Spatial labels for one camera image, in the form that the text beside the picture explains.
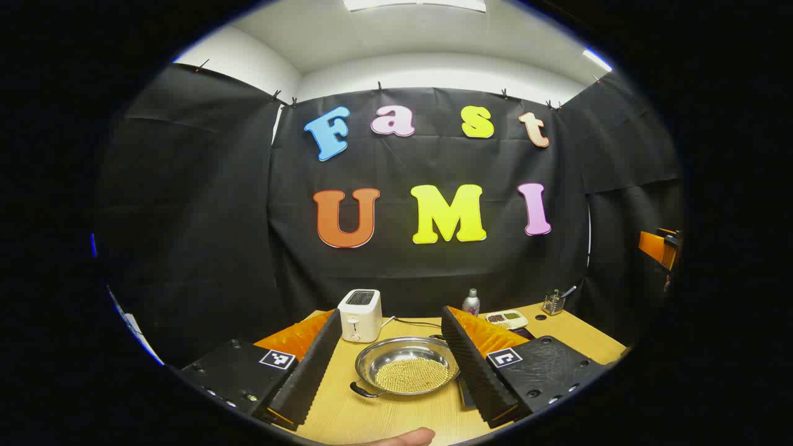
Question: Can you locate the stainless steel pot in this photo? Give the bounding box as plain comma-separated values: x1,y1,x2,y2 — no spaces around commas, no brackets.
350,334,462,399

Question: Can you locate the pile of yellow beans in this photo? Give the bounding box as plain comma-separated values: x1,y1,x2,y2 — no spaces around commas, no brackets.
375,357,450,394

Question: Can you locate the white toaster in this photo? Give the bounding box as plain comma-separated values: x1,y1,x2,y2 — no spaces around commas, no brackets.
338,289,383,343

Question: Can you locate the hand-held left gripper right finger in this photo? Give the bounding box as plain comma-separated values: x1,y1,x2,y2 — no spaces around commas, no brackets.
441,305,611,429

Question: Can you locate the small ceiling light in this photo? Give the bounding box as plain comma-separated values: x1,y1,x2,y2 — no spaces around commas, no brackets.
582,48,613,72

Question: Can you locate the black backdrop cloth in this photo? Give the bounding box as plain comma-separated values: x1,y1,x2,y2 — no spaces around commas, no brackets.
93,62,685,369

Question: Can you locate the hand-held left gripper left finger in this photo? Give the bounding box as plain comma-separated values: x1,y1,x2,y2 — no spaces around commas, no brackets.
177,308,343,432

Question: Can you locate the long ceiling light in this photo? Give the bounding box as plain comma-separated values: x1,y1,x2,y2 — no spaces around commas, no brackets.
343,0,487,13

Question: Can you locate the white divided bean tray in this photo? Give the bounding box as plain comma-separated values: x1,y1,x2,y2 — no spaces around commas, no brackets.
485,310,528,330

